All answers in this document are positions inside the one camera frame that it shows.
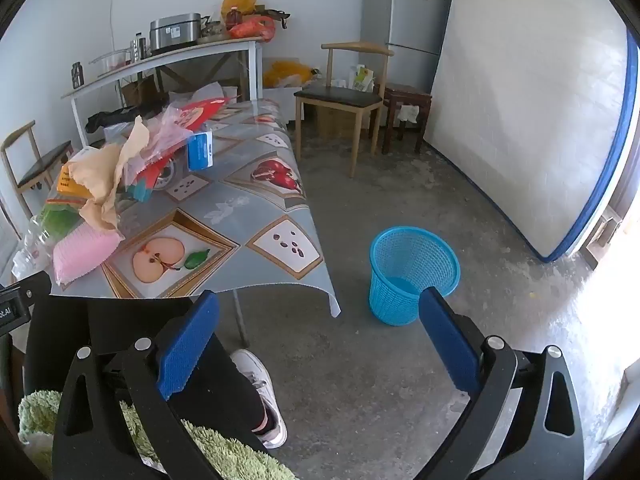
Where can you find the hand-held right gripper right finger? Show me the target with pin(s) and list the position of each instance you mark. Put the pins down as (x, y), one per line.
(447, 340)

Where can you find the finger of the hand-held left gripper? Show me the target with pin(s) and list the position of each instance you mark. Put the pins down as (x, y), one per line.
(35, 285)

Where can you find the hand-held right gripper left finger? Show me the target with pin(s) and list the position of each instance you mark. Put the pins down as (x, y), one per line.
(187, 345)

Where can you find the pink sponge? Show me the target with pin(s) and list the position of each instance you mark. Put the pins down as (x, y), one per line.
(80, 255)

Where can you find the blue plastic wastebasket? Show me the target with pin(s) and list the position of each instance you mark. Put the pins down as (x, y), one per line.
(395, 300)

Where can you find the green label plastic bottle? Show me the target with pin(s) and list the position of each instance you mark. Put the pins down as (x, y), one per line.
(57, 217)

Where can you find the orange snack packet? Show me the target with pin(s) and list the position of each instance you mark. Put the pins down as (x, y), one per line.
(67, 182)

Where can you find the teal plastic piece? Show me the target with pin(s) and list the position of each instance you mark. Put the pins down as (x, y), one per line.
(139, 191)

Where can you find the red cartoon can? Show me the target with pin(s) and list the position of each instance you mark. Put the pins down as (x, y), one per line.
(167, 172)

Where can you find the blue white carton box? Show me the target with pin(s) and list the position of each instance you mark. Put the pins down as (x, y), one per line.
(200, 152)

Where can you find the clear plastic bag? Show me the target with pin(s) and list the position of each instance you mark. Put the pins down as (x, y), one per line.
(160, 135)

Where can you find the red white snack packet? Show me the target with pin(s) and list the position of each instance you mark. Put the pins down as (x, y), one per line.
(200, 110)

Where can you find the person's leg black pants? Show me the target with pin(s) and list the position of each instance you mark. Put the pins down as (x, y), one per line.
(225, 390)

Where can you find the white sneaker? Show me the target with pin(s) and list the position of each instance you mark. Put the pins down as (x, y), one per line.
(255, 370)

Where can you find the green fuzzy jacket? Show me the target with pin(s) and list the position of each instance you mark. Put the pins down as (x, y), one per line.
(230, 455)

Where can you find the wooden chair black seat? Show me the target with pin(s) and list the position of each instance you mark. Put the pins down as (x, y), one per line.
(42, 160)
(335, 97)

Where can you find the fruit print tablecloth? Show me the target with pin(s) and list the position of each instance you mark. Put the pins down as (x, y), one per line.
(240, 200)

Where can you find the black bag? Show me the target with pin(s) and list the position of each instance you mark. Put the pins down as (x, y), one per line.
(115, 117)

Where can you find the dark glass jar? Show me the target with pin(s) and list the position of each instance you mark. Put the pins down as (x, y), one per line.
(76, 75)

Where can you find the cardboard box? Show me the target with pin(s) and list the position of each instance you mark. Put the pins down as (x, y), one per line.
(342, 122)
(137, 91)

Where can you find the white crumpled cloth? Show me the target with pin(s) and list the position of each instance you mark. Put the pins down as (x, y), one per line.
(407, 112)

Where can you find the clear plastic container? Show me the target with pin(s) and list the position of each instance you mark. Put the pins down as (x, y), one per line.
(112, 62)

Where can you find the white mattress blue trim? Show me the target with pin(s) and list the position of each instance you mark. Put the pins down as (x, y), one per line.
(525, 110)

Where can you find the dark wooden stool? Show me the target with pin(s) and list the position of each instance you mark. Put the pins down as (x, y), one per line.
(405, 92)

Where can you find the white plastic bag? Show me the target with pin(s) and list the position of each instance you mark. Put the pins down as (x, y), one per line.
(200, 92)

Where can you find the steel thermos bottle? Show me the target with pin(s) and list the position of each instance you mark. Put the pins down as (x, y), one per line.
(138, 47)

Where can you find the white foam box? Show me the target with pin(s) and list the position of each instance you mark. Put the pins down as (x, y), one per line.
(287, 102)

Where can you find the white green package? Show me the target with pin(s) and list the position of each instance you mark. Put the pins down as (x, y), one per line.
(362, 79)

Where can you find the white long table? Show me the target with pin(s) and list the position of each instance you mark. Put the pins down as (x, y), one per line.
(254, 70)

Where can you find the silver rice cooker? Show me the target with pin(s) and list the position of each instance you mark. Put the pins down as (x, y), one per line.
(175, 35)

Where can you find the yellow plastic bag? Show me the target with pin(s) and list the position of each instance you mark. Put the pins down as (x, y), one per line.
(287, 72)
(240, 2)

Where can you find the red plastic bag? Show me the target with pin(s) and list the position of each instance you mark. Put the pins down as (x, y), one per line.
(252, 27)

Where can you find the dark red sauce bottle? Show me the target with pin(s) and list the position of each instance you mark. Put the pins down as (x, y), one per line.
(233, 17)

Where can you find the silver refrigerator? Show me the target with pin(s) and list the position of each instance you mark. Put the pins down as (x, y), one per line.
(400, 10)

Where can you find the black utensil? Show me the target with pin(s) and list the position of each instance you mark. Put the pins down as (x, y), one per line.
(281, 17)

